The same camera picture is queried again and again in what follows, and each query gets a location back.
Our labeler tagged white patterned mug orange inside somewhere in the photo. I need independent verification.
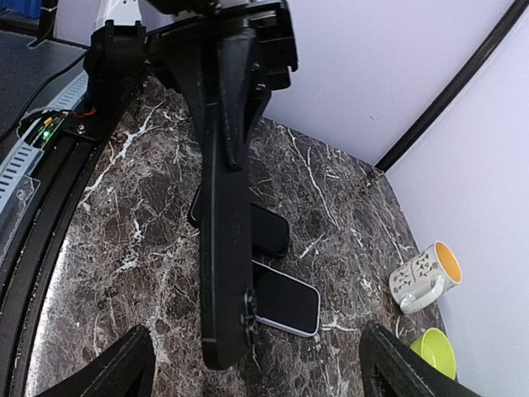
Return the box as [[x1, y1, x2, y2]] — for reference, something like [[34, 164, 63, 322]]
[[388, 242, 463, 315]]

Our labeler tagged black phone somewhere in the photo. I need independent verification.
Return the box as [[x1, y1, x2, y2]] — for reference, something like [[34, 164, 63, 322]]
[[200, 103, 256, 371], [188, 187, 289, 265]]

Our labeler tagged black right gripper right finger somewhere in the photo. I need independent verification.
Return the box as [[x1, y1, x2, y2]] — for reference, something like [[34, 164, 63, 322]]
[[359, 321, 479, 397]]

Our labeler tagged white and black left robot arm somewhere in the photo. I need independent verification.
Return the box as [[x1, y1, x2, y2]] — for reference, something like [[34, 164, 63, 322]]
[[83, 1, 298, 171]]

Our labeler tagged small green circuit board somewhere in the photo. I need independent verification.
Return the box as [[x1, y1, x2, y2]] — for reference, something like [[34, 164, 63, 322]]
[[32, 112, 67, 148]]

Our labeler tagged black phone in black case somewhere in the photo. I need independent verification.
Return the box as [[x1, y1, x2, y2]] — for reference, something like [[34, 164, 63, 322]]
[[188, 187, 289, 265]]

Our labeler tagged lime green plastic bowl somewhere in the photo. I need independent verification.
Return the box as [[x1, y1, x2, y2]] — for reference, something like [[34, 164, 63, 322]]
[[410, 328, 456, 380]]

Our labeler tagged black front table rail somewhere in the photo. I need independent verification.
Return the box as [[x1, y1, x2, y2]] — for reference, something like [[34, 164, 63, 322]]
[[1, 78, 141, 396]]

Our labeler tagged white slotted cable duct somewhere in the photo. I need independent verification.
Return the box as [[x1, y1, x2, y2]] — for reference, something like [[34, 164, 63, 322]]
[[1, 72, 88, 212]]

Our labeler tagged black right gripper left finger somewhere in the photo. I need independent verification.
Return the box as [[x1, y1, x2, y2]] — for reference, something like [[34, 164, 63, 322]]
[[41, 325, 155, 396]]

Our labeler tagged black left corner post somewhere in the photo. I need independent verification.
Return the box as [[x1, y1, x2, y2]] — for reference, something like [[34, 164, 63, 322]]
[[375, 0, 528, 172]]

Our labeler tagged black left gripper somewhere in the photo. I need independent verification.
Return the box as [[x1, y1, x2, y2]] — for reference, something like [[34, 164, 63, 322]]
[[146, 1, 298, 171]]

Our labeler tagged phone in lavender case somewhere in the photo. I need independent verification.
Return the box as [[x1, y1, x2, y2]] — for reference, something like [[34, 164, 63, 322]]
[[252, 261, 321, 338]]

